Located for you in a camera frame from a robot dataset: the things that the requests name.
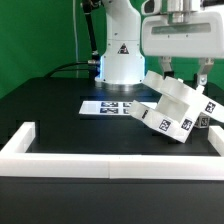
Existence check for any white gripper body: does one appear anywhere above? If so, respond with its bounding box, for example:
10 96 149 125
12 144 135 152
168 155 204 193
142 9 224 59

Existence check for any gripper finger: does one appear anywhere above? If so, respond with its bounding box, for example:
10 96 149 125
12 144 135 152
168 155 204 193
158 56 174 78
196 58 214 86

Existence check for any white chair back frame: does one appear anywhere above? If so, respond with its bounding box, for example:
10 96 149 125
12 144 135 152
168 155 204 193
143 71 224 123

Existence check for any white chair seat part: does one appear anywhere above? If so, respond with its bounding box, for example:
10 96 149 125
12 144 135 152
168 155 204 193
155 95 200 138

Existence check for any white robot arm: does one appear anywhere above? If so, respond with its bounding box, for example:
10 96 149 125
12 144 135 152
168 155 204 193
81 0 224 88

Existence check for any white tagged cube right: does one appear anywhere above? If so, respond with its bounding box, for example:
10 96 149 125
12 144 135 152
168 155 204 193
195 113 210 129

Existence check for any white marker sheet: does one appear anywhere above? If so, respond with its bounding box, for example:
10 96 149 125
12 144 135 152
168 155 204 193
79 100 158 118

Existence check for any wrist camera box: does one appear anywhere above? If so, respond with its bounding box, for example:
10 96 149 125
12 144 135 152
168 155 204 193
141 0 162 16

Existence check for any black cable bundle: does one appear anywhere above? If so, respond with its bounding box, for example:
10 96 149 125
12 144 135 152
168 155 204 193
43 61 101 80

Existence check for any grey thin cable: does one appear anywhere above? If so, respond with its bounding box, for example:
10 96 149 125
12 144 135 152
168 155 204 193
72 0 81 79

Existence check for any white U-shaped fence frame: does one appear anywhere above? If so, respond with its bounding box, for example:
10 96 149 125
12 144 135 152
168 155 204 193
0 122 224 181

